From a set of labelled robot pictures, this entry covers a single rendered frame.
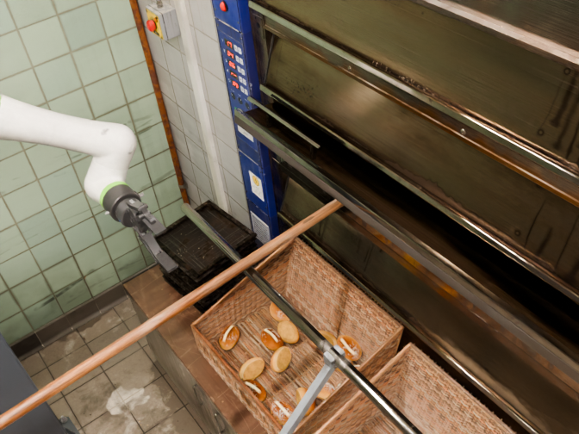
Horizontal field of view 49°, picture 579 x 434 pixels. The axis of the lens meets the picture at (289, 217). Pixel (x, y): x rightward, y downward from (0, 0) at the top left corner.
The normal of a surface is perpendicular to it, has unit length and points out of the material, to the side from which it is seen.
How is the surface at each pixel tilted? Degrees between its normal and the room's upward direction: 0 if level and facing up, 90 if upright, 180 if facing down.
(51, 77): 90
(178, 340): 0
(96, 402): 0
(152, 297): 0
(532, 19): 90
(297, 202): 70
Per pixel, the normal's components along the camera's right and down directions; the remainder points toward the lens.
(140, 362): -0.08, -0.72
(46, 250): 0.60, 0.52
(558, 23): -0.79, 0.47
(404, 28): -0.77, 0.19
